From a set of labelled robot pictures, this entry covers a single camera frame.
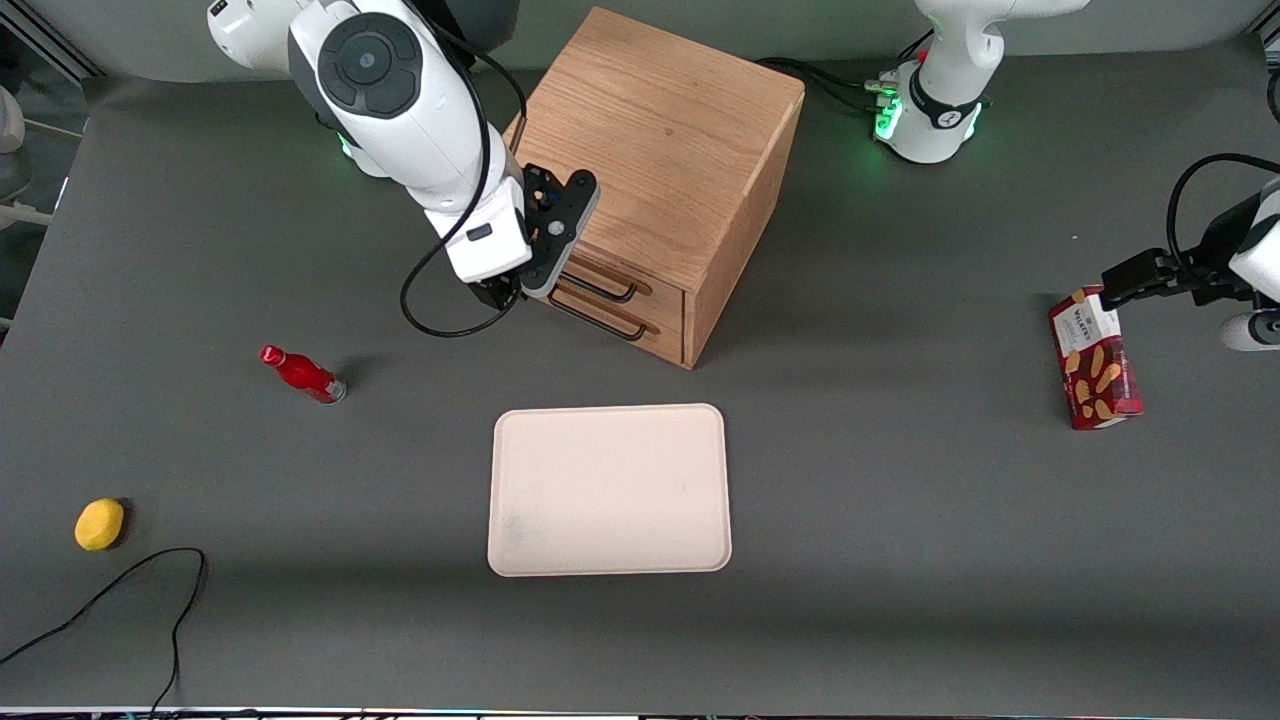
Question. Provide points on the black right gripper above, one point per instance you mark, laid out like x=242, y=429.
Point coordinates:
x=493, y=294

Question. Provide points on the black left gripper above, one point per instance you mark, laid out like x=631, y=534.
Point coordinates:
x=1206, y=272

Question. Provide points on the yellow lemon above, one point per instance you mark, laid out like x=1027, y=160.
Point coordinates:
x=99, y=525

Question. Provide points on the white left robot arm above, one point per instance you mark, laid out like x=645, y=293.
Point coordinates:
x=950, y=60

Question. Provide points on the beige rectangular tray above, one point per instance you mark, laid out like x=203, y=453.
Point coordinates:
x=610, y=490

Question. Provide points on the wooden drawer front panel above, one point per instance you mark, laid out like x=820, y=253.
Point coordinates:
x=665, y=345

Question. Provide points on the oak wooden drawer cabinet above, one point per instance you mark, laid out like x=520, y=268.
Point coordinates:
x=660, y=130

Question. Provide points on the aluminium frame profile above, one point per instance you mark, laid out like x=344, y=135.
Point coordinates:
x=60, y=45
x=1268, y=38

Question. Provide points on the white stand object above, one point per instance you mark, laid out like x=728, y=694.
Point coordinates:
x=8, y=120

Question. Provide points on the red shortbread cookie box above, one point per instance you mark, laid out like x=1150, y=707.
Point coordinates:
x=1095, y=370

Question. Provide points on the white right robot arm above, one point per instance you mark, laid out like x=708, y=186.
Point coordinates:
x=400, y=100

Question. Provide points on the red plastic bottle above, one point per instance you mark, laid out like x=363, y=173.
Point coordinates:
x=300, y=373

